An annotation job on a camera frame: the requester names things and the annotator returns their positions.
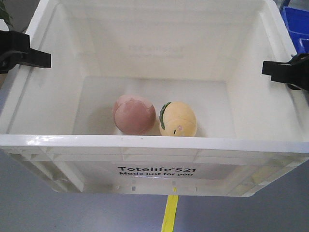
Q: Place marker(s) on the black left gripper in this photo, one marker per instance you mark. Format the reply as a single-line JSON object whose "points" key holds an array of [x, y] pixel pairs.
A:
{"points": [[15, 49]]}

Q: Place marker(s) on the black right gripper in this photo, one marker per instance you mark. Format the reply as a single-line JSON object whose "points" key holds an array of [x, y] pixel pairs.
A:
{"points": [[295, 72]]}

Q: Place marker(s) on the pink plush ball toy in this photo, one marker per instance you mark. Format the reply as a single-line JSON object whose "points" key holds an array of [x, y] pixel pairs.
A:
{"points": [[133, 115]]}

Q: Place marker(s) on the yellow plush toy green trim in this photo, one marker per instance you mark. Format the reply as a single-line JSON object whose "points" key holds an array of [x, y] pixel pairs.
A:
{"points": [[177, 119]]}

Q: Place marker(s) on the white plastic Totelife crate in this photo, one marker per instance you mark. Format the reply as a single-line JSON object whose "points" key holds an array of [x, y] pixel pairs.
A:
{"points": [[207, 53]]}

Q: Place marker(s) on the blue storage bin right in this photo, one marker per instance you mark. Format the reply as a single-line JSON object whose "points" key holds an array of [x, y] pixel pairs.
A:
{"points": [[297, 24]]}

